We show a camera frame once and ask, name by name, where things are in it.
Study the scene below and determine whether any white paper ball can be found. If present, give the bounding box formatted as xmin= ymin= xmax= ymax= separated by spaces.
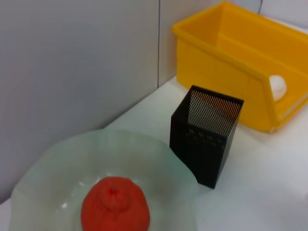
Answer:
xmin=269 ymin=75 xmax=288 ymax=102

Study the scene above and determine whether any yellow plastic bin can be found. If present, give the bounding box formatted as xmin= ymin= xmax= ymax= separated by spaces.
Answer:
xmin=171 ymin=1 xmax=308 ymax=133

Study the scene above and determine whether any black mesh pen holder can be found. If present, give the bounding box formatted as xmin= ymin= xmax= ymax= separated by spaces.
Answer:
xmin=169 ymin=84 xmax=245 ymax=191

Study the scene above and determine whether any orange fruit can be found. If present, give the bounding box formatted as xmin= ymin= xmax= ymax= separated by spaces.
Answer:
xmin=80 ymin=176 xmax=152 ymax=231

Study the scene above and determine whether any pale green glass fruit bowl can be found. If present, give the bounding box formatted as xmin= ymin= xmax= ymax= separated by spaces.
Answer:
xmin=9 ymin=128 xmax=199 ymax=231

